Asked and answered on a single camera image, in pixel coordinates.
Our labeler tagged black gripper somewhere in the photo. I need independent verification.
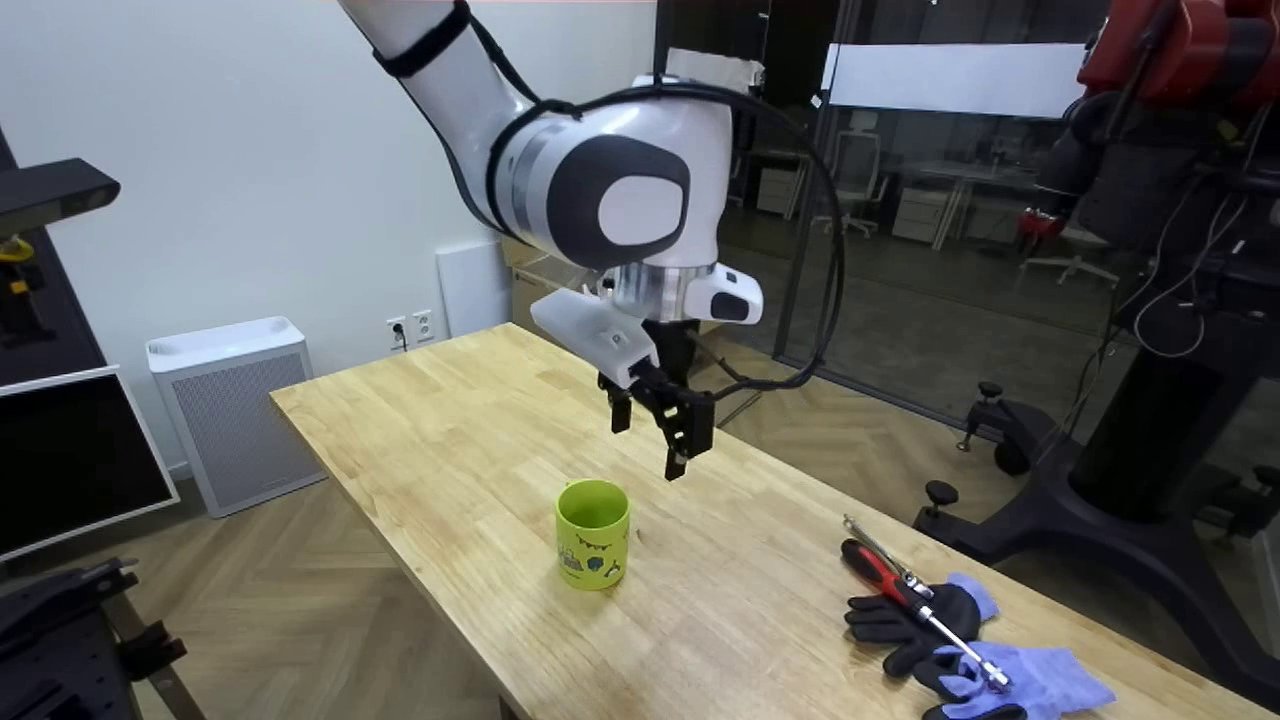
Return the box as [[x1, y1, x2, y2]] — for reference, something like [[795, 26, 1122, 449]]
[[597, 315, 715, 482]]

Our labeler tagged green mug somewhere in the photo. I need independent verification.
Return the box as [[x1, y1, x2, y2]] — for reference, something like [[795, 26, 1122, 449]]
[[551, 474, 636, 597]]

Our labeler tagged purple black work glove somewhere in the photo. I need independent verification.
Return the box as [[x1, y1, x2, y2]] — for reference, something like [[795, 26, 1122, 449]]
[[914, 637, 1122, 720], [839, 573, 1003, 679]]

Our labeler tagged white air purifier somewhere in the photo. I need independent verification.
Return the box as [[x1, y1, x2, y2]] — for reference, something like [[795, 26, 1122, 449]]
[[140, 312, 330, 519]]

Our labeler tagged white board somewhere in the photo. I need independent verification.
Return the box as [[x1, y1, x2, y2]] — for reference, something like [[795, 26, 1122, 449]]
[[817, 38, 1093, 125]]

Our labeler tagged black monitor screen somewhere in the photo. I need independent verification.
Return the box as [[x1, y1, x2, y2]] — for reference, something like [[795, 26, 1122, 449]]
[[0, 363, 183, 564]]

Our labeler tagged black equipment stand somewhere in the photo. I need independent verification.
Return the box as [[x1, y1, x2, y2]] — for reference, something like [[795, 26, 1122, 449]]
[[0, 556, 193, 720]]

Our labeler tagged black shelf unit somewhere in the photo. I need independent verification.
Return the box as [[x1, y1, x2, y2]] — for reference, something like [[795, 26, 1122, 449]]
[[0, 127, 126, 393]]

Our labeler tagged red robot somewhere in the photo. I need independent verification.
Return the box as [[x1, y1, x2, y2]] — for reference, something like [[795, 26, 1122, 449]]
[[1077, 0, 1280, 256]]

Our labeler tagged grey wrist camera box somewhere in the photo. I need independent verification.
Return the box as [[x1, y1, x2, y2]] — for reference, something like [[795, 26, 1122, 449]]
[[530, 286, 663, 393]]

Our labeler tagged white wall panel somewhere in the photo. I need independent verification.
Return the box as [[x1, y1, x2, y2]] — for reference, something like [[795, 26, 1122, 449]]
[[431, 237, 517, 340]]

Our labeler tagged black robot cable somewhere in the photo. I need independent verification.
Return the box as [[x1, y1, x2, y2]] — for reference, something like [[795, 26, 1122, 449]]
[[457, 4, 853, 401]]

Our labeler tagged white wall outlet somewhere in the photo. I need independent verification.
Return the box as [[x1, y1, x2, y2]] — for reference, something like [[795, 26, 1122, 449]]
[[385, 305, 443, 355]]

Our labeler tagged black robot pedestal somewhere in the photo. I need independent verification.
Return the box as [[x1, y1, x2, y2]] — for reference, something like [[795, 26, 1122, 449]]
[[916, 245, 1280, 712]]

